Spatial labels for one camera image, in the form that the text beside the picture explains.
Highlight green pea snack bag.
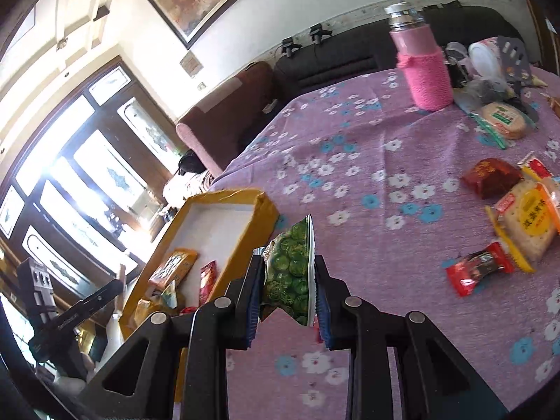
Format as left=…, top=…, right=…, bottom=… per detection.
left=260, top=214, right=316, bottom=326

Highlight red chocolate candy packet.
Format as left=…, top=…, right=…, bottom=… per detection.
left=445, top=242, right=515, bottom=297

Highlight dark red snack pouch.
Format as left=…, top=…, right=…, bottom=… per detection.
left=460, top=158, right=523, bottom=199

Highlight orange striped cracker packet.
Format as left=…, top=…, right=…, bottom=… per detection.
left=485, top=153, right=557, bottom=273

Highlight small red candy packet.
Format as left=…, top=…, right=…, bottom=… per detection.
left=199, top=261, right=217, bottom=306

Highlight yellow taped shallow box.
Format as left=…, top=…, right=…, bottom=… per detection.
left=118, top=188, right=281, bottom=403

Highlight purple floral tablecloth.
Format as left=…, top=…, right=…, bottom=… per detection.
left=212, top=68, right=559, bottom=408

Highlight wooden glass door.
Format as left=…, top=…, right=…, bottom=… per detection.
left=1, top=58, right=185, bottom=298

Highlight maroon armchair sofa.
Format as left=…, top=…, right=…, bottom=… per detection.
left=176, top=62, right=275, bottom=177

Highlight round green label biscuit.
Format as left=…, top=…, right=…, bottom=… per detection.
left=476, top=101, right=530, bottom=140

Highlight pink sleeved thermos bottle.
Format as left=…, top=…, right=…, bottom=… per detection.
left=384, top=1, right=453, bottom=111

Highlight black leather sofa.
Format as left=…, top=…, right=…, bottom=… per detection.
left=273, top=1, right=521, bottom=103

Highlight white plastic cup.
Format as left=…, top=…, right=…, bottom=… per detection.
left=468, top=37, right=503, bottom=79

